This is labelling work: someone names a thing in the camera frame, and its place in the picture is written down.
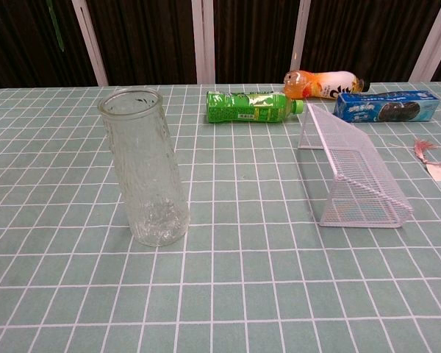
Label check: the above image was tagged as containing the white frame post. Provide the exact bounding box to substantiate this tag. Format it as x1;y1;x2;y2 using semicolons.
190;0;216;85
289;0;312;73
409;0;441;83
71;0;110;88

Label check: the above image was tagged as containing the orange juice bottle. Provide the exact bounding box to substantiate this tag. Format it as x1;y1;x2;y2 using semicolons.
282;69;371;101

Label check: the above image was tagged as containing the green tea bottle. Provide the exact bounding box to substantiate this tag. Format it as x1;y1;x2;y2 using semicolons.
205;90;305;124

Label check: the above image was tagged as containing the green checked tablecloth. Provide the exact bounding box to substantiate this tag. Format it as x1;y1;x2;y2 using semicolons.
0;81;441;353

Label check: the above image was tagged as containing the white wire mesh rack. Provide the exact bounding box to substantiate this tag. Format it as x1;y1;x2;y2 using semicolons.
297;102;415;229

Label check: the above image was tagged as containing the transparent glass vase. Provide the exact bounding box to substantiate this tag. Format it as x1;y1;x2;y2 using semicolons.
97;87;190;247

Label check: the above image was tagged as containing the blue cookie box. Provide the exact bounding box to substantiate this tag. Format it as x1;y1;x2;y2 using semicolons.
333;90;441;124

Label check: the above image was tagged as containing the black curtain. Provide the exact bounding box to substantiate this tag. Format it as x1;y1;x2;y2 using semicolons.
0;0;441;90

